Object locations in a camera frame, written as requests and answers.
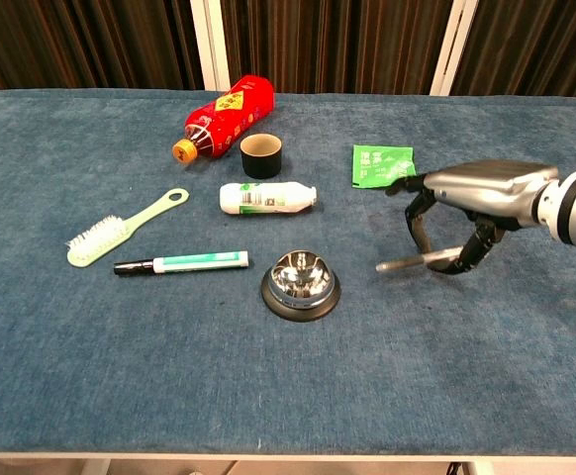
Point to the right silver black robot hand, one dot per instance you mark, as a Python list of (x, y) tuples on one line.
[(486, 190)]

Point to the grey ballpoint pen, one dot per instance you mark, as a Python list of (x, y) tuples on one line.
[(402, 264)]

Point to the white green marker pen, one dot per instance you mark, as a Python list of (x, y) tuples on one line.
[(194, 261)]

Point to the green wipe packet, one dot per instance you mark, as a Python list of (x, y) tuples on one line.
[(377, 165)]

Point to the dark pleated curtain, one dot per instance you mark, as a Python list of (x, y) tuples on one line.
[(332, 44), (540, 47), (85, 42)]

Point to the chrome desk bell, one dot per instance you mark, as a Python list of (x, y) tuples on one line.
[(300, 287)]

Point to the small white plastic bottle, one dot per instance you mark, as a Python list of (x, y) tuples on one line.
[(263, 198)]

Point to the black cup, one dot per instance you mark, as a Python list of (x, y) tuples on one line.
[(261, 161)]

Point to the red plastic drink bottle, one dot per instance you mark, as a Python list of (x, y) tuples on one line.
[(223, 119)]

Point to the blue table cloth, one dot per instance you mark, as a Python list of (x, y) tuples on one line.
[(169, 371)]

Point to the light green scrub brush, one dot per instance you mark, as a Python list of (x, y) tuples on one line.
[(100, 237)]

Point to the white frame post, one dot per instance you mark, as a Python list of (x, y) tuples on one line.
[(453, 47), (211, 44)]

